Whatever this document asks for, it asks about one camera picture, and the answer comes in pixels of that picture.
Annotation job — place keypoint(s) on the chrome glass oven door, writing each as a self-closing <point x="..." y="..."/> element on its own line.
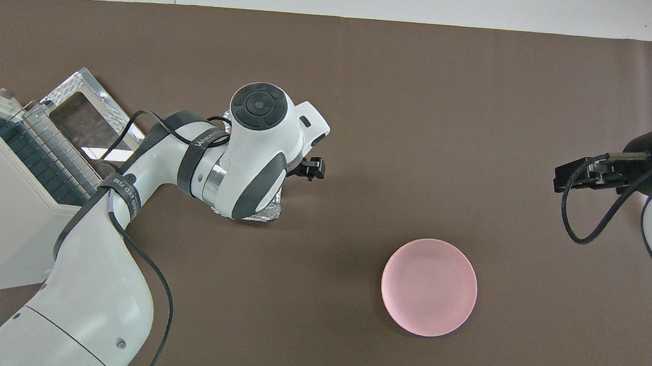
<point x="78" y="114"/>

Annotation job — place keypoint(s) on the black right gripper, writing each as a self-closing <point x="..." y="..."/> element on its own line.
<point x="637" y="170"/>

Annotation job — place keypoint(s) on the brown paper table mat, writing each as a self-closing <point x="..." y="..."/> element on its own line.
<point x="422" y="126"/>

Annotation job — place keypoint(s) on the pink round plate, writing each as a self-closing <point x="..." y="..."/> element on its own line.
<point x="429" y="288"/>

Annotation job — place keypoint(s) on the aluminium foil baking tray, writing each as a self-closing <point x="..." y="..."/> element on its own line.
<point x="266" y="212"/>

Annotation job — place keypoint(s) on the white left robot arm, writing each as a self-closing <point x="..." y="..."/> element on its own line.
<point x="95" y="281"/>

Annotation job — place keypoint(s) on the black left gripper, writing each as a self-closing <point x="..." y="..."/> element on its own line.
<point x="299" y="168"/>

